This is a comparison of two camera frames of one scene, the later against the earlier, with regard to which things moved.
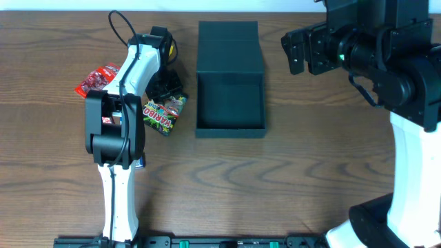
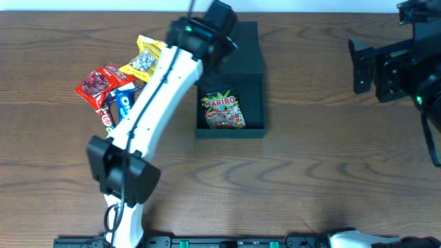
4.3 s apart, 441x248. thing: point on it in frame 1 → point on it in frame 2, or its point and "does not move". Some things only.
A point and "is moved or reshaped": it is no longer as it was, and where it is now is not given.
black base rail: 192,242 does not move
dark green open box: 231,87 does not move
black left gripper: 178,88 → 213,69
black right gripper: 317,49 → 389,76
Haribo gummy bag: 162,117 is moved or reshaped
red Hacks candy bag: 98,79 does not move
